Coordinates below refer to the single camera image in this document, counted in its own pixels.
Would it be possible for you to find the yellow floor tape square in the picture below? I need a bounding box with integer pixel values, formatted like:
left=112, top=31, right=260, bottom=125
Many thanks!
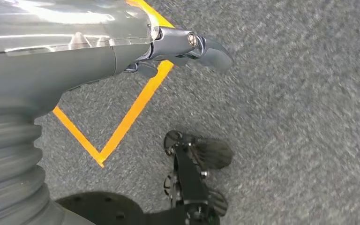
left=52, top=0, right=176, bottom=168

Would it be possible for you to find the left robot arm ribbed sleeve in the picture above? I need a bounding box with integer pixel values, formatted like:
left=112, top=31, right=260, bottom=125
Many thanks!
left=0, top=113, right=97, bottom=225

